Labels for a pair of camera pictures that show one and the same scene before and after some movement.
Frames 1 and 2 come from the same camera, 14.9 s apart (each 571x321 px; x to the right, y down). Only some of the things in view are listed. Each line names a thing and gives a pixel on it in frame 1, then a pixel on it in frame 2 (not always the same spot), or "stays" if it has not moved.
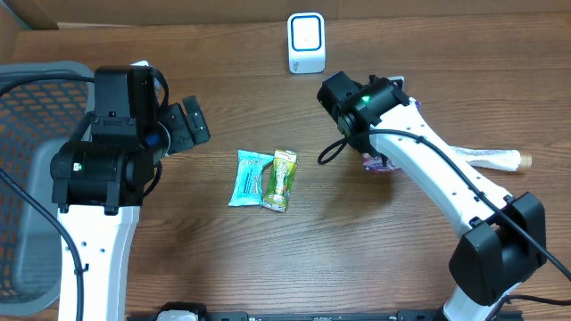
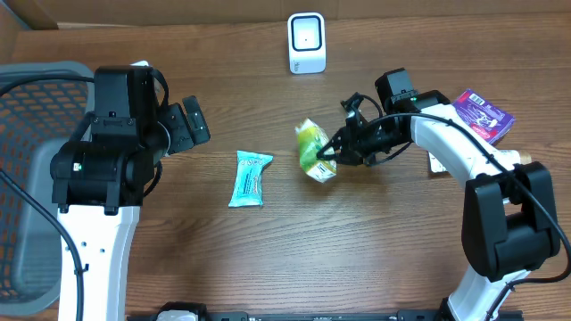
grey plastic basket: x=42 y=105 stays
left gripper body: x=196 y=123 stays
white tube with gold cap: x=496 y=159 stays
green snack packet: x=280 y=182 to x=311 y=137
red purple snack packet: x=374 y=163 to x=486 y=119
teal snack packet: x=249 y=178 stays
